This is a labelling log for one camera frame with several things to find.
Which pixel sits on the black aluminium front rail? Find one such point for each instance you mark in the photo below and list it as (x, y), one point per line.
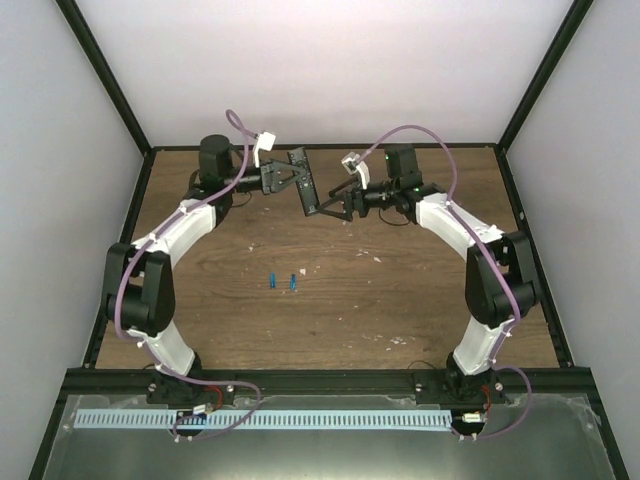
(429, 385)

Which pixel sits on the black frame post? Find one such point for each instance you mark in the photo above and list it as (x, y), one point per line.
(563, 37)
(90, 46)

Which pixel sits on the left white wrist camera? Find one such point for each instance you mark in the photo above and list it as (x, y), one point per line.
(263, 142)

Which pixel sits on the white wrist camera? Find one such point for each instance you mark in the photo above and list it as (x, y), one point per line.
(263, 142)
(357, 167)

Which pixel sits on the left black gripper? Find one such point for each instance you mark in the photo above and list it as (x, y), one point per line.
(269, 176)

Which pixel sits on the black remote control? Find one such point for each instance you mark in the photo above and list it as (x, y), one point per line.
(305, 184)

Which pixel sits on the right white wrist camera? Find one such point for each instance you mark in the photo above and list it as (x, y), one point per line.
(357, 167)

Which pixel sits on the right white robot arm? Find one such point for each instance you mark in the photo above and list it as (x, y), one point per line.
(501, 280)

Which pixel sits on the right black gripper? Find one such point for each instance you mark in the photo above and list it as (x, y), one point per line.
(352, 197)

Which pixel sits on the right black frame post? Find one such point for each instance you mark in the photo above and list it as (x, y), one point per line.
(563, 37)

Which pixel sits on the left black frame post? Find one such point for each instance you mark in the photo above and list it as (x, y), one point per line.
(90, 46)

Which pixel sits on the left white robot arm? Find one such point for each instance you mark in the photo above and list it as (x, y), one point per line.
(138, 293)

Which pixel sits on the light blue slotted cable duct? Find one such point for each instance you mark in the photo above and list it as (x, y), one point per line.
(409, 420)

